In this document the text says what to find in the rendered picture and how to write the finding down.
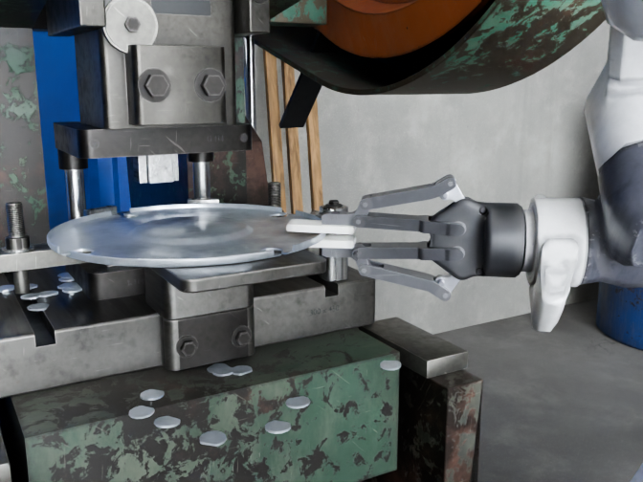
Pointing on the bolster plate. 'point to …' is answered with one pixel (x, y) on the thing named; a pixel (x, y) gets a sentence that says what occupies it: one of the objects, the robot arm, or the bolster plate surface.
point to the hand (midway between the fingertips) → (321, 233)
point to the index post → (338, 266)
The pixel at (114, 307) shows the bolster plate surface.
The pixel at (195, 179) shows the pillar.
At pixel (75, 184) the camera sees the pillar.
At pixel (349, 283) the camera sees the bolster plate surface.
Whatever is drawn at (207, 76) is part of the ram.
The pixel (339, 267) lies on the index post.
